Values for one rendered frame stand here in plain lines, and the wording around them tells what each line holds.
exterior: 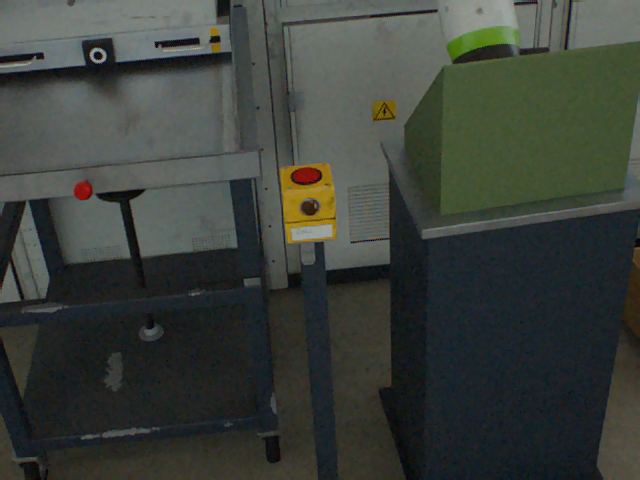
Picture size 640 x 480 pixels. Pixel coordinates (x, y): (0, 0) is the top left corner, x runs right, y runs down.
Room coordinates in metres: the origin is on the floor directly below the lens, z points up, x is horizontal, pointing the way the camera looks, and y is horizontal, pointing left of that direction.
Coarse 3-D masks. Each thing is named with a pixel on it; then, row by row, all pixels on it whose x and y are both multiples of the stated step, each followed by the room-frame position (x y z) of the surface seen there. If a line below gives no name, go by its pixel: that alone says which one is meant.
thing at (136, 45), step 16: (224, 16) 1.86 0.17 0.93; (128, 32) 1.81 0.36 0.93; (144, 32) 1.81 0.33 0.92; (160, 32) 1.81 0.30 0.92; (176, 32) 1.81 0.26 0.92; (192, 32) 1.81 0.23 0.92; (224, 32) 1.82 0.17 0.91; (0, 48) 1.79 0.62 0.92; (16, 48) 1.79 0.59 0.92; (32, 48) 1.79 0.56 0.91; (48, 48) 1.79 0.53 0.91; (64, 48) 1.80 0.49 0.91; (80, 48) 1.80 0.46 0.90; (128, 48) 1.80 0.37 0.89; (144, 48) 1.81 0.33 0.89; (224, 48) 1.82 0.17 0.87; (0, 64) 1.79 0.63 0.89; (32, 64) 1.79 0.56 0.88; (48, 64) 1.79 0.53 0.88; (64, 64) 1.79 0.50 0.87; (80, 64) 1.80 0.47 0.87
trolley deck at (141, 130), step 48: (240, 48) 1.87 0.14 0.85; (0, 96) 1.72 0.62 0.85; (48, 96) 1.70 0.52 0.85; (96, 96) 1.69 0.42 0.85; (144, 96) 1.67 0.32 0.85; (192, 96) 1.66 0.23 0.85; (0, 144) 1.52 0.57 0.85; (48, 144) 1.50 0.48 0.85; (96, 144) 1.49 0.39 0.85; (144, 144) 1.48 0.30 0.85; (192, 144) 1.47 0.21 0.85; (0, 192) 1.40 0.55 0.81; (48, 192) 1.41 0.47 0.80; (96, 192) 1.41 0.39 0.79
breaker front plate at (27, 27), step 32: (0, 0) 1.80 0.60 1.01; (32, 0) 1.80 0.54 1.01; (64, 0) 1.81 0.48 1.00; (96, 0) 1.81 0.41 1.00; (128, 0) 1.82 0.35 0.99; (160, 0) 1.82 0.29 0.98; (192, 0) 1.82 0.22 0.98; (0, 32) 1.80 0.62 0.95; (32, 32) 1.80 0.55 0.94; (64, 32) 1.81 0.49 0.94; (96, 32) 1.81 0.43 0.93
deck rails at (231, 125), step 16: (224, 64) 1.79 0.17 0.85; (224, 80) 1.71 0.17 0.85; (224, 96) 1.64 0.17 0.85; (240, 96) 1.64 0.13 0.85; (224, 112) 1.58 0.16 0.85; (240, 112) 1.57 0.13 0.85; (224, 128) 1.51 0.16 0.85; (240, 128) 1.51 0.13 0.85; (224, 144) 1.45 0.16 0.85; (240, 144) 1.44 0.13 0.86
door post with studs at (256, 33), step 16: (240, 0) 2.11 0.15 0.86; (256, 0) 2.11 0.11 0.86; (256, 16) 2.11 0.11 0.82; (256, 32) 2.11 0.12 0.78; (256, 48) 2.11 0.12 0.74; (256, 64) 2.11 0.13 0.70; (256, 80) 2.11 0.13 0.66; (256, 96) 2.11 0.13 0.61; (256, 112) 2.11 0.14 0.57; (272, 128) 2.11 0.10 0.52; (272, 144) 2.11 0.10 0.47; (272, 160) 2.11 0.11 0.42; (272, 176) 2.11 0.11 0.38; (272, 192) 2.11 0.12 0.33; (272, 208) 2.11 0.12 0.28; (272, 224) 2.11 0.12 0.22; (272, 240) 2.11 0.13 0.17; (272, 256) 2.11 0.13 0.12; (272, 288) 2.11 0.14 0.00
